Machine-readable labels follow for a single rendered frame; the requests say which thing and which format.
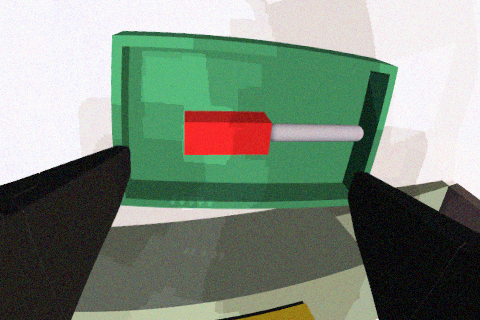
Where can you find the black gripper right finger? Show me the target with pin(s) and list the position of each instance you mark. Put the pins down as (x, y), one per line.
(421, 265)

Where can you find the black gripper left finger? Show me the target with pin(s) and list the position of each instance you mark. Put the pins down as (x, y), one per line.
(52, 226)

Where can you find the red-headed stop pin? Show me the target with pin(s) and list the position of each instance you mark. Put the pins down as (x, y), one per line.
(248, 133)

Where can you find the green tray floor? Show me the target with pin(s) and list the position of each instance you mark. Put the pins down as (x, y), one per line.
(165, 82)

